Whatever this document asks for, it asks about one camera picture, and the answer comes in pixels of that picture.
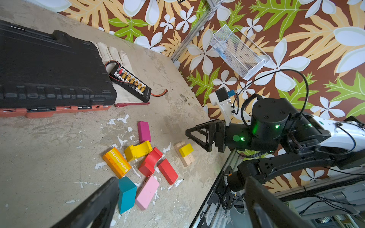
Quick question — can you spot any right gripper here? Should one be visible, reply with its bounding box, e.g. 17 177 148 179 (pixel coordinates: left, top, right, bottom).
185 119 252 153

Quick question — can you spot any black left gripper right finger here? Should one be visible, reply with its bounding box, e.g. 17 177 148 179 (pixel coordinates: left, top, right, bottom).
245 177 313 228

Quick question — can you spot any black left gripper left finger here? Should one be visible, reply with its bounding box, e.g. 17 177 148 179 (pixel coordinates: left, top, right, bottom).
53 177 119 228

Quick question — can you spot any yellow rectangular block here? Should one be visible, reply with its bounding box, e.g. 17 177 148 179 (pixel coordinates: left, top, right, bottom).
179 143 194 157

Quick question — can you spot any natural wood block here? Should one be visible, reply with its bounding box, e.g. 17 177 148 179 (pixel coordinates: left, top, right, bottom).
182 154 195 167
174 141 192 167

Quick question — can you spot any red rectangular block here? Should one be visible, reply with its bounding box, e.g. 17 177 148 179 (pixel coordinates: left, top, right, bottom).
158 159 178 185

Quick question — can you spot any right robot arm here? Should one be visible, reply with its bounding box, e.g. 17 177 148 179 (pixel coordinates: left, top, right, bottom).
185 94 365 192

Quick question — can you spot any teal block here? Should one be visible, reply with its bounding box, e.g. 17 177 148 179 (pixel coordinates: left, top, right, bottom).
117 177 137 214

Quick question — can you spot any orange supermarket block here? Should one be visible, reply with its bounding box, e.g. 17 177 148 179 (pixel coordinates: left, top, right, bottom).
102 147 131 179

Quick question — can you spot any pink block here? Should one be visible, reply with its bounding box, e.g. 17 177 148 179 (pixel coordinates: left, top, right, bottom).
135 176 159 211

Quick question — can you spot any magenta block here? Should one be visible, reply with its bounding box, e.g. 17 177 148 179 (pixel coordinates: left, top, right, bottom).
137 121 152 143

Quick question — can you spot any red arch block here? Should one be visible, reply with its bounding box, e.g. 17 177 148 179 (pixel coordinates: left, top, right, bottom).
138 147 163 177

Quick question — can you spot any yellow arch block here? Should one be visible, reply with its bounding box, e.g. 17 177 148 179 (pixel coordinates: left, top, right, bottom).
124 141 153 162

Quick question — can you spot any beige work glove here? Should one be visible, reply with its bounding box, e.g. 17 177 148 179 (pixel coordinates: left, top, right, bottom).
93 42 149 107

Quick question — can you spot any black charging board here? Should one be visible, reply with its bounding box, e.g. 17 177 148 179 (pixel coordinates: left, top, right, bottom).
105 60 152 107

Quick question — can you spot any black red tool case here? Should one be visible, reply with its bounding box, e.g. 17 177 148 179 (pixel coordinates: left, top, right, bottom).
1 21 117 118

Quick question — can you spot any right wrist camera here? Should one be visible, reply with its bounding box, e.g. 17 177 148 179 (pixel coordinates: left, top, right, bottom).
209 87 234 126

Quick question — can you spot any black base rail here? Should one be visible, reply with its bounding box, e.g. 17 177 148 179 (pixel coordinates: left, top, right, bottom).
190 166 240 228

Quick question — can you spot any red black power cable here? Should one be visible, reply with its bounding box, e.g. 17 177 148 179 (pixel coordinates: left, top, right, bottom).
150 88 169 97

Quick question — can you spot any white wire basket right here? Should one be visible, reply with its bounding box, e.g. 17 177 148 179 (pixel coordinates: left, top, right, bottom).
210 25 271 81

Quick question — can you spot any aluminium frame post right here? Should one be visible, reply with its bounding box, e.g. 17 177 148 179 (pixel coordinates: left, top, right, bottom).
171 0 223 62

